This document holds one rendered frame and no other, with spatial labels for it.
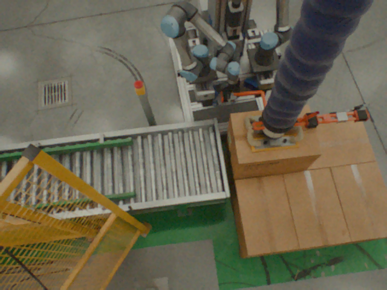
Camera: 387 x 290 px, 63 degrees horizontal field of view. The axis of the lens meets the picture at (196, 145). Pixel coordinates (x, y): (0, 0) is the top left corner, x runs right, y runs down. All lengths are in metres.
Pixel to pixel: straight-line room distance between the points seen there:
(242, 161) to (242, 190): 0.42
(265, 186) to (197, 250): 0.91
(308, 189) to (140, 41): 2.59
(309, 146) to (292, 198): 0.50
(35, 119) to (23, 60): 0.84
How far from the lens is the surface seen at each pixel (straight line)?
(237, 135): 2.32
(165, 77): 3.71
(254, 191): 2.62
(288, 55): 1.56
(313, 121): 2.31
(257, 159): 2.27
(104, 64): 3.96
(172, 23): 1.92
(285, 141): 2.30
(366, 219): 2.84
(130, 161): 2.72
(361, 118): 2.44
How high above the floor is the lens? 3.06
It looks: 68 degrees down
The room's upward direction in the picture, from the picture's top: 4 degrees counter-clockwise
